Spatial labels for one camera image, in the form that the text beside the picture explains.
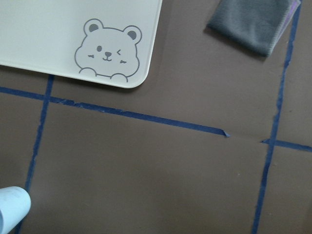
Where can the light blue plastic cup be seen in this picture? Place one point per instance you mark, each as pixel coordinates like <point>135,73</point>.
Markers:
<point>15,204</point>

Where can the cream bear tray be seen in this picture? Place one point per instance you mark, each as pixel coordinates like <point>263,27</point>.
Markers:
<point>102,41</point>

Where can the grey folded cloth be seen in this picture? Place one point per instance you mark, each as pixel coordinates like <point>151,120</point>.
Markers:
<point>255,24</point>

